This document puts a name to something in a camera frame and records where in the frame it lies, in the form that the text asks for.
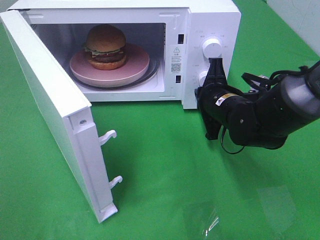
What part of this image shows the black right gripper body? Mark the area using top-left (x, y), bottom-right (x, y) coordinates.
top-left (195, 76), bottom-right (240, 118)

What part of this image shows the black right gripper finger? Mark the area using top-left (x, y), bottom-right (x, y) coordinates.
top-left (200, 109), bottom-right (222, 140)
top-left (206, 57), bottom-right (227, 82)

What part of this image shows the white round knob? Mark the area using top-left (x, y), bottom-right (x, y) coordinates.
top-left (202, 37), bottom-right (223, 59)
top-left (198, 71), bottom-right (208, 87)

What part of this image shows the pink round plate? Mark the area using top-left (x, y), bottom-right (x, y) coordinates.
top-left (69, 43), bottom-right (150, 88)

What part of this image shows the toy burger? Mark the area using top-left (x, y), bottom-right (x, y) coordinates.
top-left (83, 24), bottom-right (127, 71)

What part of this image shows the white microwave door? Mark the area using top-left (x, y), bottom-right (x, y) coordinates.
top-left (0, 10), bottom-right (123, 222)

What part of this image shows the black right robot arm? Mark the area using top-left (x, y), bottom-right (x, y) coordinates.
top-left (195, 58), bottom-right (320, 150)

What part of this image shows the white warning label sticker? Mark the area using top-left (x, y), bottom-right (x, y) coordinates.
top-left (169, 44), bottom-right (185, 74)

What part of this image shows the glass microwave turntable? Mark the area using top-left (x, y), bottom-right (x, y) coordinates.
top-left (74, 59), bottom-right (160, 91)

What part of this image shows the green table cloth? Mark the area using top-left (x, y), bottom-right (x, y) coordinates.
top-left (0, 0), bottom-right (320, 240)

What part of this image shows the clear tape piece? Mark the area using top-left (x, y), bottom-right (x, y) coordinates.
top-left (182, 201), bottom-right (221, 237)

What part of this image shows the white microwave oven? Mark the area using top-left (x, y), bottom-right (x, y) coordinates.
top-left (5, 0), bottom-right (241, 109)

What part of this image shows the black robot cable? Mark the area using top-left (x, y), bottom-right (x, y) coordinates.
top-left (219, 65), bottom-right (311, 154)

